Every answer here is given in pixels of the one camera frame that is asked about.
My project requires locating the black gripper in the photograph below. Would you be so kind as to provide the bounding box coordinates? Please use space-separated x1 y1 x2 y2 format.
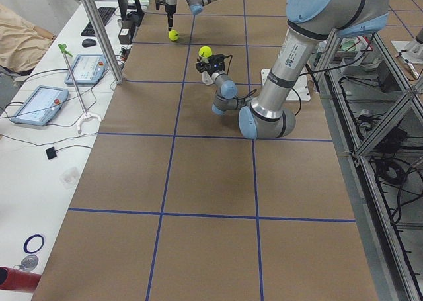
195 60 218 76
165 4 175 31

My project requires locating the yellow tennis ball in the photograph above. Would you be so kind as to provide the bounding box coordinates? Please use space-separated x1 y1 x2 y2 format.
168 30 179 42
198 46 213 58

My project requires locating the clear tennis ball can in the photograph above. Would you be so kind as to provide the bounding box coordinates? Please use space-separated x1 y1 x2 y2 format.
200 58 213 85

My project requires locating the black box with label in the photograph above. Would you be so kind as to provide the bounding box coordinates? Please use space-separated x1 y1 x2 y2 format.
118 20 137 45

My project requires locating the black keyboard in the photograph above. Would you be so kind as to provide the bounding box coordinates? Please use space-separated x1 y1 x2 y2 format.
80 6 117 37

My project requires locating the black computer mouse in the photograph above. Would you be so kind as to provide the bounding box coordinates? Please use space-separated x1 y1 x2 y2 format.
81 38 96 48

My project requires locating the teach pendant far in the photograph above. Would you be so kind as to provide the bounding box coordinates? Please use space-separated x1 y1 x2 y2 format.
71 54 108 86

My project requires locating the teach pendant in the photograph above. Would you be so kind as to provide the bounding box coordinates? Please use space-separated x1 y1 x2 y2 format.
11 85 69 126
71 54 108 86

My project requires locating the reacher grabber stick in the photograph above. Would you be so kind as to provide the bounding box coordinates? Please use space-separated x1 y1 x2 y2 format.
58 44 102 134

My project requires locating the teach pendant near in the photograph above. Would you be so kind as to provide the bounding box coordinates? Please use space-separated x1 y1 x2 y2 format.
11 85 69 126

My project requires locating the small black square pad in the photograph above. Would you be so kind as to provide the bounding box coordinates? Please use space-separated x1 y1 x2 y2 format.
46 146 57 160

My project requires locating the blue tape roll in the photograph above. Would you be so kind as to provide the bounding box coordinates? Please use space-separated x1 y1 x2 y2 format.
22 234 46 255

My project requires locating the red cylinder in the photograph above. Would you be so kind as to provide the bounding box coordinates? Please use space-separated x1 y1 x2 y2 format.
1 267 42 292

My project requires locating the aluminium frame post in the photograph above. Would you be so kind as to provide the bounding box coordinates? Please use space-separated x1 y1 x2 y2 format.
81 0 123 85

